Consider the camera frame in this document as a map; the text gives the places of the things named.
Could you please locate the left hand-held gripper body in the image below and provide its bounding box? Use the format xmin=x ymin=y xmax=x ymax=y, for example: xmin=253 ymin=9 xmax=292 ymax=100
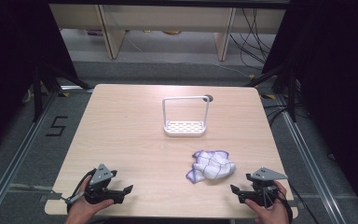
xmin=83 ymin=163 xmax=119 ymax=205

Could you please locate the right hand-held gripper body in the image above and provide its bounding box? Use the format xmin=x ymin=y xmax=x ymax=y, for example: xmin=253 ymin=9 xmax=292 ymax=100
xmin=245 ymin=167 xmax=288 ymax=208

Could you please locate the white cloth with purple grid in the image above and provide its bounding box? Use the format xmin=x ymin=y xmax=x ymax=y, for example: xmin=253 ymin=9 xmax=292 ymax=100
xmin=185 ymin=149 xmax=238 ymax=185

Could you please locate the person's right hand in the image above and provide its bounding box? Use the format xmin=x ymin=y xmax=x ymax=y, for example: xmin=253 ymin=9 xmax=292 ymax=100
xmin=244 ymin=180 xmax=291 ymax=224

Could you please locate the person's left hand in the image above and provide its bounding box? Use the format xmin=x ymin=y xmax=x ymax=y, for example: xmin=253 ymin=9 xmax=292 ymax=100
xmin=64 ymin=175 xmax=115 ymax=224

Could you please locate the grey tape strip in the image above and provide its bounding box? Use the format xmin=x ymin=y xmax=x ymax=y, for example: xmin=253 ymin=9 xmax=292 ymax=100
xmin=39 ymin=189 xmax=64 ymax=203

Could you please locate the black metal stand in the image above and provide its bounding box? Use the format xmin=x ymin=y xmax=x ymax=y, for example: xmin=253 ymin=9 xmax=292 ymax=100
xmin=245 ymin=63 xmax=306 ymax=123
xmin=31 ymin=62 xmax=92 ymax=123

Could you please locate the dark curtain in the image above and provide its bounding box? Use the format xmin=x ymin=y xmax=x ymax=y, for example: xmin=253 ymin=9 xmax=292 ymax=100
xmin=0 ymin=0 xmax=78 ymax=157
xmin=262 ymin=0 xmax=358 ymax=216

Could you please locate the beige wooden furniture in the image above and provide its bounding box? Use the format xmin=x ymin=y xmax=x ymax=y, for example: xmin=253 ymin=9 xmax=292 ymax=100
xmin=48 ymin=3 xmax=287 ymax=62

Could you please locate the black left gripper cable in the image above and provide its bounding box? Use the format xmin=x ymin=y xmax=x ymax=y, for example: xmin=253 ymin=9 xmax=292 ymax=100
xmin=64 ymin=168 xmax=97 ymax=216

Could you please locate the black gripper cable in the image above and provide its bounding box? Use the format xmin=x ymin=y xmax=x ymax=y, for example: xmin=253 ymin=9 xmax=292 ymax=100
xmin=64 ymin=168 xmax=97 ymax=216
xmin=276 ymin=183 xmax=320 ymax=224

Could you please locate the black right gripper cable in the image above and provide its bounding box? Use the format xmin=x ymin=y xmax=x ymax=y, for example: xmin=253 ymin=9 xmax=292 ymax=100
xmin=276 ymin=183 xmax=320 ymax=224

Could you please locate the aluminium floor rail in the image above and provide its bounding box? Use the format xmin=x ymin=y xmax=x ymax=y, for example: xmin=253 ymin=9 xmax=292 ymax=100
xmin=0 ymin=91 xmax=60 ymax=224
xmin=275 ymin=92 xmax=350 ymax=224

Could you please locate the white wire rack with tray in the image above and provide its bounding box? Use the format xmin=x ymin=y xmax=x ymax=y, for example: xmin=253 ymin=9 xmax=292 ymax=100
xmin=161 ymin=95 xmax=212 ymax=138

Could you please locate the grey floor cable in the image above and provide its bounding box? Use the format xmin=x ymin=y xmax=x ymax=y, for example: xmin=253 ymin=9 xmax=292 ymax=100
xmin=0 ymin=182 xmax=46 ymax=192

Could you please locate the thin white floor cable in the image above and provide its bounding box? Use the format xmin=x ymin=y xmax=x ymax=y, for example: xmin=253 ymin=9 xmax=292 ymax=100
xmin=210 ymin=61 xmax=254 ymax=78

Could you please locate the bundle of black cables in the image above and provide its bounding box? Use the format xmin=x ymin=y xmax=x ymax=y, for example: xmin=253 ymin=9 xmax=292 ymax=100
xmin=228 ymin=7 xmax=277 ymax=72

